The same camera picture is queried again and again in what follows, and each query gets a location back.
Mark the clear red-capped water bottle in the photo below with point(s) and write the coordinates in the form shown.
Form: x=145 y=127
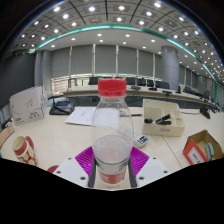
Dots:
x=111 y=133

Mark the row of black office chairs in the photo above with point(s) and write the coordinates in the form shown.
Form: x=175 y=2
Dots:
x=141 y=81

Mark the flat round red coaster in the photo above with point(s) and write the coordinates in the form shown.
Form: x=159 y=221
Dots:
x=52 y=169

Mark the long curved conference desk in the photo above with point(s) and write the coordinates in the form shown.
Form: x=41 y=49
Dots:
x=83 y=90

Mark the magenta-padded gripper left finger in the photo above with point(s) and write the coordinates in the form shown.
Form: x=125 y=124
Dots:
x=71 y=170

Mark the black flat device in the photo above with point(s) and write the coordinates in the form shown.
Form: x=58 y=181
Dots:
x=6 y=123

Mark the white paper sheet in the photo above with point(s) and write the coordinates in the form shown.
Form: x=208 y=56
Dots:
x=80 y=116

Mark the small white remote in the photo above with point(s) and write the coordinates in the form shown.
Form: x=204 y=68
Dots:
x=141 y=139

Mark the open red-labelled cardboard box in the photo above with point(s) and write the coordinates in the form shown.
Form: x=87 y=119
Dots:
x=195 y=154

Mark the round ceiling lights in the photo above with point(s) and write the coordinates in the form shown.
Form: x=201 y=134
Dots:
x=91 y=9

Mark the beige desk organizer tray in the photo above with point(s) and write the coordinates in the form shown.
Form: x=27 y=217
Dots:
x=163 y=130

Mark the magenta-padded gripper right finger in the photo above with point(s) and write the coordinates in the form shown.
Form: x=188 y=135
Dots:
x=150 y=171

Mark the white cardboard paper box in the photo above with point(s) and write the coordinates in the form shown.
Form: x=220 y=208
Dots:
x=26 y=106

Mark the red and cream mug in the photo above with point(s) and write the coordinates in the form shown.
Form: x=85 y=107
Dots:
x=25 y=150

